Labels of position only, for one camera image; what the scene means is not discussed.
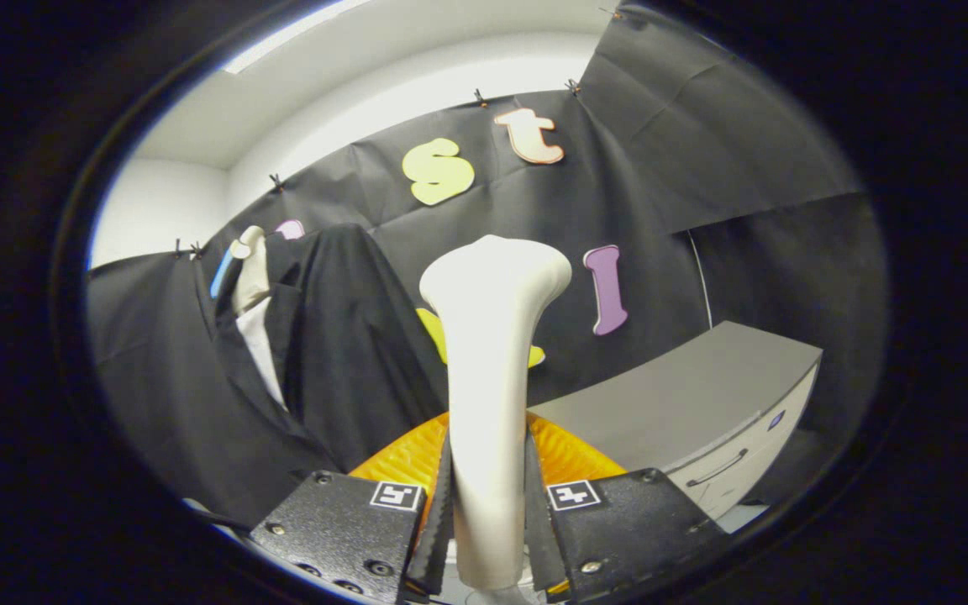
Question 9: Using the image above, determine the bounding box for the black backdrop cloth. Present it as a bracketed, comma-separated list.
[87, 4, 888, 526]

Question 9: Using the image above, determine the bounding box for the thin white wall cable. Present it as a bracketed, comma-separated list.
[686, 229, 714, 330]

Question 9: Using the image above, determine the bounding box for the grey cabinet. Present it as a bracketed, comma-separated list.
[528, 320, 823, 522]

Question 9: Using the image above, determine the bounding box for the black suit jacket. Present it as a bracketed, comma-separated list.
[213, 223, 451, 480]

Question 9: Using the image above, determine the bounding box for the white garment steamer head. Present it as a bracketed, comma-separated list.
[418, 234, 574, 593]

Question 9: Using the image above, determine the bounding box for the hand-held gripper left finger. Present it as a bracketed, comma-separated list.
[249, 412, 455, 605]

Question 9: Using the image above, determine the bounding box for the white shirt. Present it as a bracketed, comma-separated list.
[236, 296, 290, 413]

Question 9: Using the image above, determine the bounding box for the cream mannequin neck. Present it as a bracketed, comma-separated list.
[229, 225, 273, 316]

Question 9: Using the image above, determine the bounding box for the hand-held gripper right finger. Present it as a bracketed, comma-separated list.
[524, 412, 729, 605]

